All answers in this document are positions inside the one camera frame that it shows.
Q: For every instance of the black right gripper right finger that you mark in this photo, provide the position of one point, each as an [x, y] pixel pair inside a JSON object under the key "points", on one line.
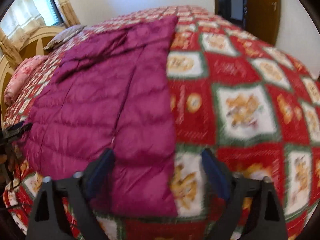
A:
{"points": [[266, 217]]}

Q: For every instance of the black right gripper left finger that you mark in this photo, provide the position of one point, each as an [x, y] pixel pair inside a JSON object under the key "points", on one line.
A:
{"points": [[48, 219]]}

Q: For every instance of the magenta quilted down jacket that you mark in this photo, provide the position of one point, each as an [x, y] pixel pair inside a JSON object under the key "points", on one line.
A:
{"points": [[111, 92]]}

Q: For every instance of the pink floral folded blanket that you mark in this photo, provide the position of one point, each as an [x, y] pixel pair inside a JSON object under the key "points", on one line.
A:
{"points": [[20, 77]]}

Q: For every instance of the cream wooden headboard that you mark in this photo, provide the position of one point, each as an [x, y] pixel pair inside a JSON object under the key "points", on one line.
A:
{"points": [[33, 46]]}

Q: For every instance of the striped grey pillow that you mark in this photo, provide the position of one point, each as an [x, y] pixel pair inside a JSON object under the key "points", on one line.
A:
{"points": [[64, 36]]}

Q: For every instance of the beige sheer curtain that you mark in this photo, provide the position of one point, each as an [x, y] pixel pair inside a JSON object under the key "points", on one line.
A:
{"points": [[18, 24]]}

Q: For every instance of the beige patterned side curtain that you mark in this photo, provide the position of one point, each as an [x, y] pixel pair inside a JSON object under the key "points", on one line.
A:
{"points": [[67, 12]]}

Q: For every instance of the brown wooden door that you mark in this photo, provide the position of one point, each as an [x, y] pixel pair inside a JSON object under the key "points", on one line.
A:
{"points": [[262, 21]]}

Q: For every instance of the window with dark frame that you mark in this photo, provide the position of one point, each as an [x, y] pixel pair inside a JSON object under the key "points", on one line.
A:
{"points": [[49, 12]]}

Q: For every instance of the metal door handle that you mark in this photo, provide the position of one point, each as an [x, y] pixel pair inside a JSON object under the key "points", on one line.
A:
{"points": [[274, 5]]}

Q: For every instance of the brown door frame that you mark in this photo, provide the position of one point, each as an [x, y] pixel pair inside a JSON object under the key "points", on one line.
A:
{"points": [[232, 10]]}

